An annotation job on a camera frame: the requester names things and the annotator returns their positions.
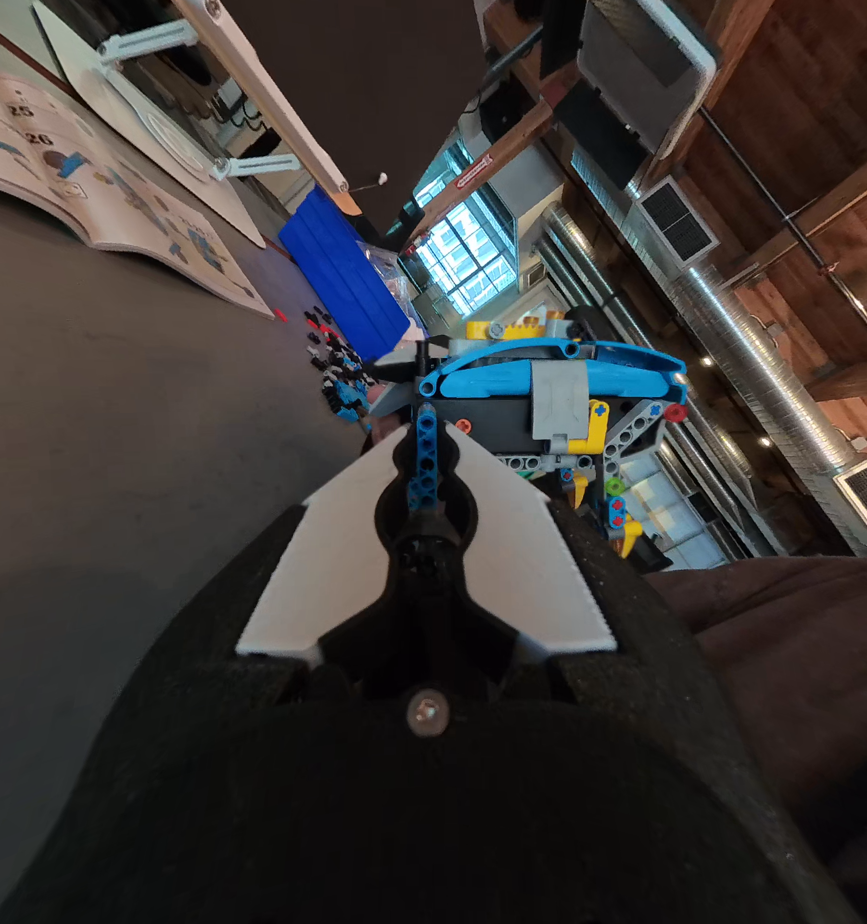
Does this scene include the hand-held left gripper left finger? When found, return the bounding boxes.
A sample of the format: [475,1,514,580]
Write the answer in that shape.
[237,424,414,680]

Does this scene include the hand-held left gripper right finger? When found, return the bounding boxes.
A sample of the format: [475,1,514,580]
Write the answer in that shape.
[441,424,617,683]

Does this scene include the blue beam wheel assembly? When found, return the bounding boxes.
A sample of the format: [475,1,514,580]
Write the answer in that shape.
[396,403,472,578]

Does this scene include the blue toy robot model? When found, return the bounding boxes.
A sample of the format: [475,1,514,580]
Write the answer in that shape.
[415,307,690,560]

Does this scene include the grey desk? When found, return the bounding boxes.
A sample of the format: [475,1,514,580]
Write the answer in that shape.
[0,22,420,924]

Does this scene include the person's right hand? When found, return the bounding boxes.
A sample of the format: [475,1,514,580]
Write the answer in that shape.
[365,385,408,445]

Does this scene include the pile of loose bricks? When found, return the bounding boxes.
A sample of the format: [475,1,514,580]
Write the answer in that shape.
[304,307,380,423]

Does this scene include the clear plastic bags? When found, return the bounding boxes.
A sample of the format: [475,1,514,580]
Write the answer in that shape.
[357,242,429,340]

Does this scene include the blue plastic bin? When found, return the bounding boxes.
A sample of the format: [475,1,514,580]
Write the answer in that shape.
[278,186,413,344]

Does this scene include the dark monitor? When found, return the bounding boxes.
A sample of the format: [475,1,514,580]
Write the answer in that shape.
[217,0,507,239]

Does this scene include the white folding stand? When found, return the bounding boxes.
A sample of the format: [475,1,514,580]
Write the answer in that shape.
[33,0,351,250]

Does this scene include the instruction booklet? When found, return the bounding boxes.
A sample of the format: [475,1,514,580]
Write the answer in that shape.
[0,54,276,319]

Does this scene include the white ceiling air unit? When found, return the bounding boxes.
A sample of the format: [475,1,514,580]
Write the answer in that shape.
[578,0,719,156]

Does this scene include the wooden post red label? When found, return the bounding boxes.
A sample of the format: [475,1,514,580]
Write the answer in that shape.
[401,101,557,254]

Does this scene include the silver ventilation duct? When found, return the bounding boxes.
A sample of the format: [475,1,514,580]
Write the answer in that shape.
[535,177,867,557]

